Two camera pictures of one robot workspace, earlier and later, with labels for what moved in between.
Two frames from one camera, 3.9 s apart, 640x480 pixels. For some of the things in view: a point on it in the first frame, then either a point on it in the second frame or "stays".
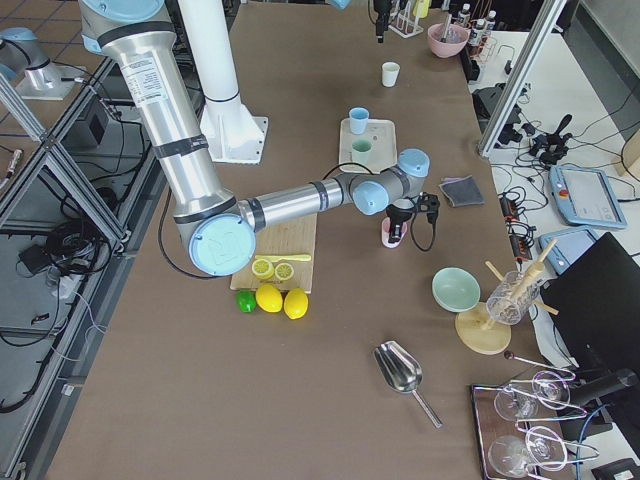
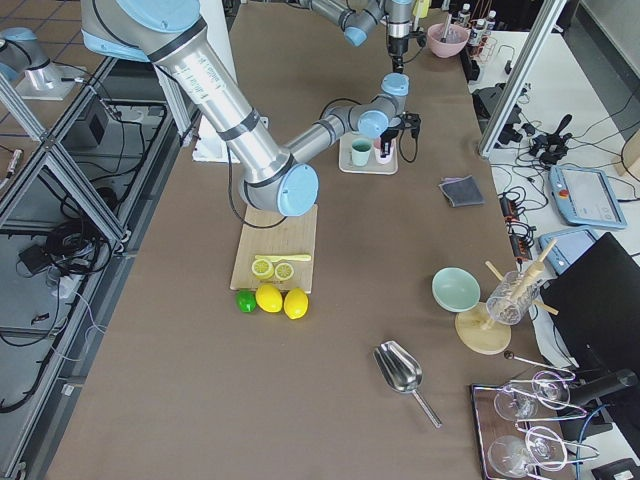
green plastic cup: [360, 151] stays
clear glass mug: [512, 299] stays
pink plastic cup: [385, 233] -> [378, 148]
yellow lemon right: [296, 303] stays
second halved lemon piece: [284, 271] stays
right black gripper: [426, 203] -> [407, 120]
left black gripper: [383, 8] -> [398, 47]
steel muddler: [447, 30] stays
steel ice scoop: [402, 372] stays
